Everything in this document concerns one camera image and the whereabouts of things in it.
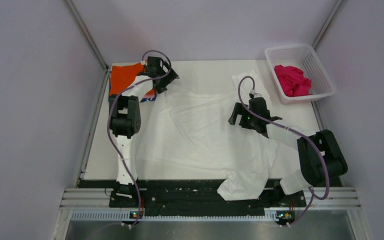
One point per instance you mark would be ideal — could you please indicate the white plastic laundry basket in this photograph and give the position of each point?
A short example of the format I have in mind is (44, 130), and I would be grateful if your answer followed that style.
(303, 57)

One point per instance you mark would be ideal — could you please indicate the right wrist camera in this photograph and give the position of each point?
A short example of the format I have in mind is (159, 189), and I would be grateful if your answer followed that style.
(253, 94)

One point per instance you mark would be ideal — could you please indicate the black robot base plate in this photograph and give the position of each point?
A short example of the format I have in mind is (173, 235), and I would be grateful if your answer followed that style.
(194, 198)

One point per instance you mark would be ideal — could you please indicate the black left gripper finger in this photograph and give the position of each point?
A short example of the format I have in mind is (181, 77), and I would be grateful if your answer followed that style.
(172, 75)
(160, 85)

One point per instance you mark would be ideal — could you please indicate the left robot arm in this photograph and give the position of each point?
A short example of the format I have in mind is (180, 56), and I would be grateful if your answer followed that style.
(124, 121)

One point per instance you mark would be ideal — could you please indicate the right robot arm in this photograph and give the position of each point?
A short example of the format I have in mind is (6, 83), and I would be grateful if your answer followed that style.
(319, 154)

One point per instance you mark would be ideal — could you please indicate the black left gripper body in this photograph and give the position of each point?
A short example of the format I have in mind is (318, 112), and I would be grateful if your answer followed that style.
(162, 75)

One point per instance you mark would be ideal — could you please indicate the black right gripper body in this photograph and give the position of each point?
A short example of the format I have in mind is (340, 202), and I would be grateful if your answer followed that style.
(247, 120)

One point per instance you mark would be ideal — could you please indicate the crumpled magenta t shirt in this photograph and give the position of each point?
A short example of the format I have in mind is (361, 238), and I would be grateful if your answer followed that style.
(292, 81)

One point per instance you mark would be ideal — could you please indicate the folded orange t shirt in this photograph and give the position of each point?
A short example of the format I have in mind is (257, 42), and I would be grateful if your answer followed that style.
(122, 77)

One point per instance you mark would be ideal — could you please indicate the white printed t shirt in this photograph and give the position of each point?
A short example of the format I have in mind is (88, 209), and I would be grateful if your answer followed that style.
(191, 130)

